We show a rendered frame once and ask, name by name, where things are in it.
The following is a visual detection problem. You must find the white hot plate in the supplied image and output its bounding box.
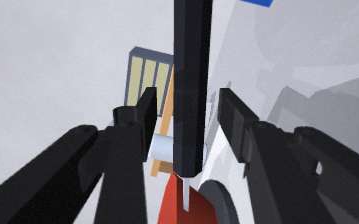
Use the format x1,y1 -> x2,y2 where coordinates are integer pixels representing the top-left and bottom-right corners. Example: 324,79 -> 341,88
198,126 -> 254,224

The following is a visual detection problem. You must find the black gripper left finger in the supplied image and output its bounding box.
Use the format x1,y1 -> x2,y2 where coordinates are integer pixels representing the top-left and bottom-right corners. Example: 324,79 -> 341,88
0,87 -> 157,224

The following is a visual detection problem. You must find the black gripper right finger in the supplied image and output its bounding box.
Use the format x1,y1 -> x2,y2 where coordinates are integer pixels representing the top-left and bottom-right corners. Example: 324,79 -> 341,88
217,88 -> 359,224

